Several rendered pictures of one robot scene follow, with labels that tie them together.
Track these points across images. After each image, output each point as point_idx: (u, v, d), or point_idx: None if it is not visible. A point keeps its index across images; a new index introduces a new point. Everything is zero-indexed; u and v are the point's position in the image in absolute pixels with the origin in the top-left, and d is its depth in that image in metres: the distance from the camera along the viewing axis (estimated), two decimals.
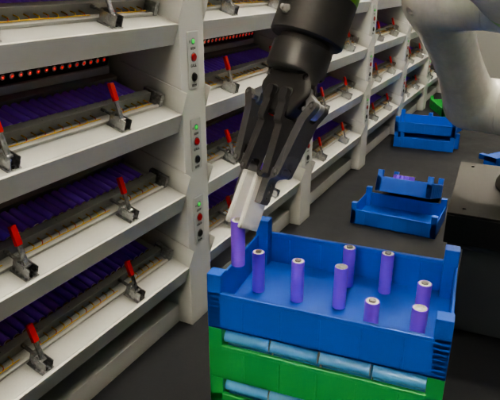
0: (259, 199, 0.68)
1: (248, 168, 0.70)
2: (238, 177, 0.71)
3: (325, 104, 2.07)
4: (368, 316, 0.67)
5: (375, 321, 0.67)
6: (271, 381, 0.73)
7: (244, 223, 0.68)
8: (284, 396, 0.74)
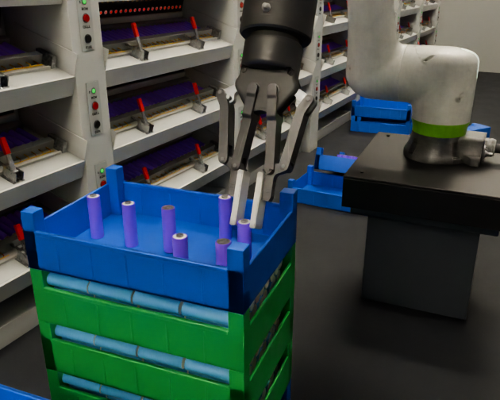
0: (267, 197, 0.68)
1: (240, 168, 0.70)
2: (229, 179, 0.70)
3: None
4: (175, 251, 0.65)
5: (182, 256, 0.65)
6: (92, 324, 0.71)
7: (256, 223, 0.68)
8: (109, 340, 0.72)
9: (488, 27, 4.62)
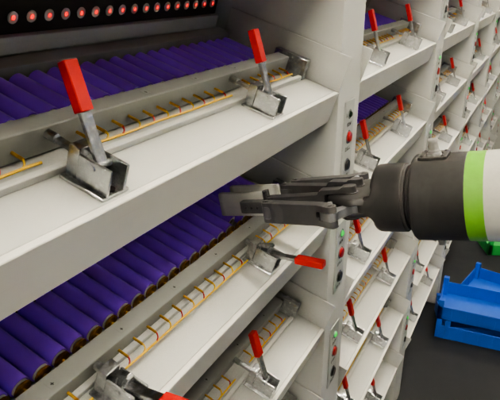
0: None
1: None
2: (255, 213, 0.66)
3: (350, 398, 1.24)
4: (220, 218, 0.73)
5: (220, 212, 0.74)
6: None
7: None
8: None
9: None
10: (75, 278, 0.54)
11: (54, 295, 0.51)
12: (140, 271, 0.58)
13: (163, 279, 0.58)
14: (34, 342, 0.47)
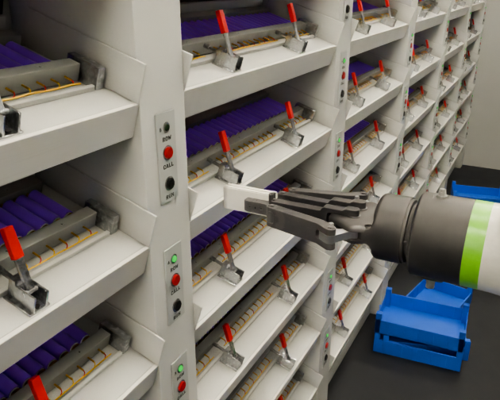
0: (248, 199, 0.68)
1: (278, 198, 0.69)
2: (271, 192, 0.70)
3: None
4: None
5: None
6: None
7: (228, 190, 0.70)
8: None
9: None
10: None
11: None
12: None
13: None
14: None
